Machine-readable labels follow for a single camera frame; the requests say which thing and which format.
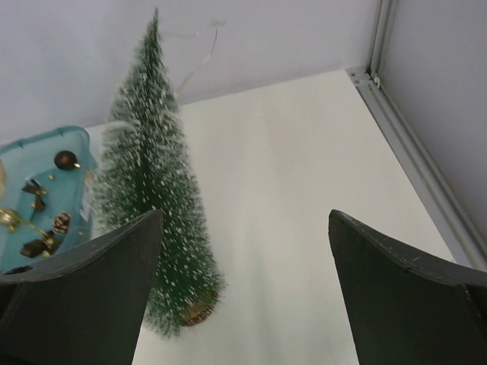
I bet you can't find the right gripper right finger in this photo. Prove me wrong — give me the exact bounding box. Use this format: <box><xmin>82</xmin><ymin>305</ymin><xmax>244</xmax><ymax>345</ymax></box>
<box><xmin>328</xmin><ymin>209</ymin><xmax>486</xmax><ymax>364</ymax></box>

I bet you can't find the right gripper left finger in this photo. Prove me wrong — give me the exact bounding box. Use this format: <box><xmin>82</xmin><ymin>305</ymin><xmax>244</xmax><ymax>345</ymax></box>
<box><xmin>1</xmin><ymin>210</ymin><xmax>163</xmax><ymax>365</ymax></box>

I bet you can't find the small green christmas tree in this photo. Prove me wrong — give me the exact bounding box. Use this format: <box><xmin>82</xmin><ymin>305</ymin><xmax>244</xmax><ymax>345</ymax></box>
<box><xmin>93</xmin><ymin>14</ymin><xmax>224</xmax><ymax>337</ymax></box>

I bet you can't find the brown ribbon pile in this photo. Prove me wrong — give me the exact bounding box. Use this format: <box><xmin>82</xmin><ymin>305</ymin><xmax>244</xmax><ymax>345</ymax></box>
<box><xmin>20</xmin><ymin>231</ymin><xmax>62</xmax><ymax>259</ymax></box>

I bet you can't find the pine cone ornament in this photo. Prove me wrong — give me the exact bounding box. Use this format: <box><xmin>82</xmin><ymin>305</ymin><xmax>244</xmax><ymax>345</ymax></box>
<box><xmin>52</xmin><ymin>212</ymin><xmax>71</xmax><ymax>235</ymax></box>

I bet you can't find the small gold bauble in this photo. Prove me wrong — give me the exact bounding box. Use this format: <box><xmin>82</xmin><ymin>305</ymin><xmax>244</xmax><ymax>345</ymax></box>
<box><xmin>0</xmin><ymin>208</ymin><xmax>20</xmax><ymax>232</ymax></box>

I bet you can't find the brown ribbon bow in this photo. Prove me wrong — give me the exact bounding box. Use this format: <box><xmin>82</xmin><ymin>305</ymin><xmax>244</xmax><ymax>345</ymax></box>
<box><xmin>22</xmin><ymin>179</ymin><xmax>49</xmax><ymax>212</ymax></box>

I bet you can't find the blue plastic tray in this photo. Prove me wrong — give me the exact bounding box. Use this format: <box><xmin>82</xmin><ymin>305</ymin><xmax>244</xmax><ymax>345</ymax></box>
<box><xmin>1</xmin><ymin>126</ymin><xmax>97</xmax><ymax>271</ymax></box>

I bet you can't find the dark brown bauble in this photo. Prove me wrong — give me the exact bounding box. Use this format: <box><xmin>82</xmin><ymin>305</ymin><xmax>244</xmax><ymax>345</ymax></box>
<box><xmin>54</xmin><ymin>151</ymin><xmax>81</xmax><ymax>171</ymax></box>

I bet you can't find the right aluminium frame post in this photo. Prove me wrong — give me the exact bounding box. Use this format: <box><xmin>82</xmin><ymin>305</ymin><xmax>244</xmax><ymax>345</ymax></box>
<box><xmin>346</xmin><ymin>1</ymin><xmax>486</xmax><ymax>271</ymax></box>

